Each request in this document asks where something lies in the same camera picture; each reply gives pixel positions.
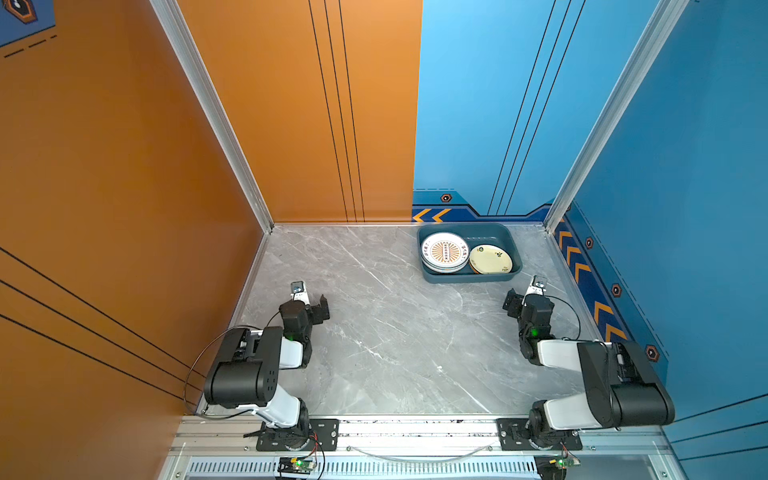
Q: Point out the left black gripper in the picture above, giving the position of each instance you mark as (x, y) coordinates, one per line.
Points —
(315, 312)

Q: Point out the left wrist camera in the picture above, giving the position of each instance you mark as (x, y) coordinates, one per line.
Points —
(299, 292)

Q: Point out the left aluminium corner post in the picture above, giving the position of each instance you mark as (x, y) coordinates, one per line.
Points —
(174, 25)

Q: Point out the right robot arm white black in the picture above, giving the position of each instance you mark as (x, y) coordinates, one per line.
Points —
(621, 388)

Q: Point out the sunburst plate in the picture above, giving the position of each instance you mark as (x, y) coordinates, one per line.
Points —
(444, 252)

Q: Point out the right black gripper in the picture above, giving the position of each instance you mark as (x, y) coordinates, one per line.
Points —
(512, 303)

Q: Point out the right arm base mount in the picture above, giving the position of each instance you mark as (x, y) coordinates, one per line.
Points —
(517, 434)

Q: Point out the right circuit board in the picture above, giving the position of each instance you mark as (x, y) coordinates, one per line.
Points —
(555, 467)

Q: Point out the aluminium corner post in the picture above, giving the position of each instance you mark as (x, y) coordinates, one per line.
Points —
(174, 25)
(653, 38)

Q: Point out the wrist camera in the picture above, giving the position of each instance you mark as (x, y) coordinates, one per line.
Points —
(537, 286)
(299, 292)

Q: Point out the left circuit board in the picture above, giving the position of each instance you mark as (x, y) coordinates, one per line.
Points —
(297, 468)

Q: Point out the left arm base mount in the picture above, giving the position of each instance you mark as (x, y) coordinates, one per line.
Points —
(320, 433)

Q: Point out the aluminium rail frame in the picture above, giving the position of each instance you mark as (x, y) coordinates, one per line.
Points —
(450, 446)

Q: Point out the teal plastic bin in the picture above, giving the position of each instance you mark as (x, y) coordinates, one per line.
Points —
(474, 234)

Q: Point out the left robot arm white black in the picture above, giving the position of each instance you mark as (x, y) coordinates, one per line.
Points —
(244, 374)

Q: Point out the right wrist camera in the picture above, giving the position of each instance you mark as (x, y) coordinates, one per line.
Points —
(537, 286)

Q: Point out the circuit board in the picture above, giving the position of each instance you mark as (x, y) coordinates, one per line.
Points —
(297, 468)
(555, 467)

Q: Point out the right aluminium corner post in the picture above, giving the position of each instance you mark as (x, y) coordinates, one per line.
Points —
(653, 38)

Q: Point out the cream yellow plate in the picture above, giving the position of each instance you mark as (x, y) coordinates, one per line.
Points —
(489, 259)

